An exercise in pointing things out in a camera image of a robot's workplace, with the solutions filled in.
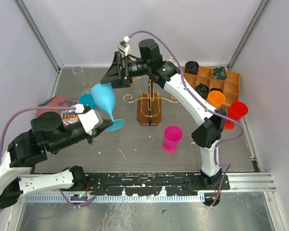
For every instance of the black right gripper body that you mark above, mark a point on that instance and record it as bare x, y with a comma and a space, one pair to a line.
126, 79

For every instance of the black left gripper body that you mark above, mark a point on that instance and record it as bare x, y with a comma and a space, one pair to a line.
91, 136

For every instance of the blue wine glass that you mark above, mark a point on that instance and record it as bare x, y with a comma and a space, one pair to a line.
87, 100
104, 98

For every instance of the clear wine glass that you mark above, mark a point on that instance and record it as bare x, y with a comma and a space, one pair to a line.
83, 79

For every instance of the pink wine glass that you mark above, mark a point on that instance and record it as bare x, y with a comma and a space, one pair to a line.
172, 137

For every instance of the orange wine glass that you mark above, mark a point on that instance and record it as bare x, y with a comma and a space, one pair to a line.
216, 98

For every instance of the red wine glass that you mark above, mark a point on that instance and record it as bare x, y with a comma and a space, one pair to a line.
236, 111

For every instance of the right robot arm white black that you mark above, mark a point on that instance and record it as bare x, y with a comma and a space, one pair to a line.
210, 120

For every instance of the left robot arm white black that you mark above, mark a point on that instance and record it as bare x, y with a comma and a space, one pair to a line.
47, 134

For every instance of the colourful packet under left gripper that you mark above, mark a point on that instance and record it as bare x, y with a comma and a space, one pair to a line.
68, 116

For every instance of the dark rolled cloth rear left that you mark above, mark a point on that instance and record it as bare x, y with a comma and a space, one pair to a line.
191, 67

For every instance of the dark rolled cloth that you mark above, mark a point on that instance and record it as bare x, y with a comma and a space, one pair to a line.
219, 73
202, 90
191, 67
216, 89

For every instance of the dark rolled cloth front left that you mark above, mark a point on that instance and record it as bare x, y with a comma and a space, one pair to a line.
202, 90

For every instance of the wooden compartment tray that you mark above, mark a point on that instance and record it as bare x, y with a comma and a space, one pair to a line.
230, 86

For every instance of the dark rolled cloth front right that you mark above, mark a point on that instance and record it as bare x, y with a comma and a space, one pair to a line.
216, 89

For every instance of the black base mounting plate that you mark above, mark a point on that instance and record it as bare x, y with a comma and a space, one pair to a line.
149, 183

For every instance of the dark rolled cloth rear right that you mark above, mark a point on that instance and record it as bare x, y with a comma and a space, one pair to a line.
219, 73

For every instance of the gold wire glass rack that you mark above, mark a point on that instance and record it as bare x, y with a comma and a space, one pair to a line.
149, 102

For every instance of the white slotted cable duct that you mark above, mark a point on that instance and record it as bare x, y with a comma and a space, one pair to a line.
161, 198

